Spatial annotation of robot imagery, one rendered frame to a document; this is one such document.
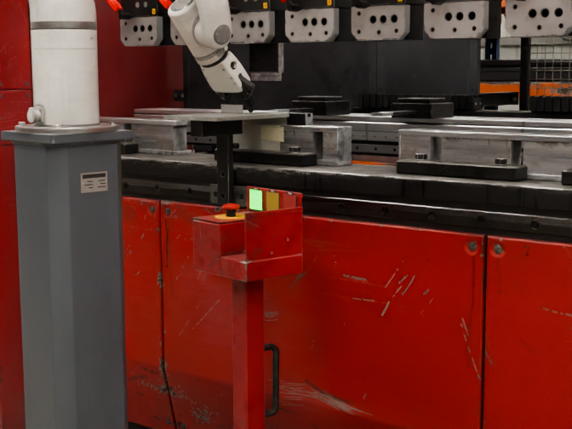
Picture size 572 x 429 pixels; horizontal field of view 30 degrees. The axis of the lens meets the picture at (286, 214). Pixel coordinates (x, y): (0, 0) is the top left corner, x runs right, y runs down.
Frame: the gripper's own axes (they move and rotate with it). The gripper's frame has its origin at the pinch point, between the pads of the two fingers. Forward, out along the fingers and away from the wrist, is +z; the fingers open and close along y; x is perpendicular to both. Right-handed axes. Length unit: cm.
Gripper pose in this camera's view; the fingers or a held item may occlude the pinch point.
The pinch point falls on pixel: (241, 103)
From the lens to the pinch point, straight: 270.8
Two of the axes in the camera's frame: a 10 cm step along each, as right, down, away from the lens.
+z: 4.2, 6.8, 6.0
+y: -7.7, -0.8, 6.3
